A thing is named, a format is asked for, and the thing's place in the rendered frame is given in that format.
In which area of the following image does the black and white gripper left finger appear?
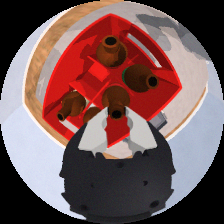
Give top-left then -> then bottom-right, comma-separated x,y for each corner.
59,107 -> 109,178

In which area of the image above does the red crate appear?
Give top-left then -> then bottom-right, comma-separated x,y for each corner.
42,13 -> 182,148

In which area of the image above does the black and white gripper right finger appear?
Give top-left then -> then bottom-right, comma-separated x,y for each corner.
124,106 -> 176,175

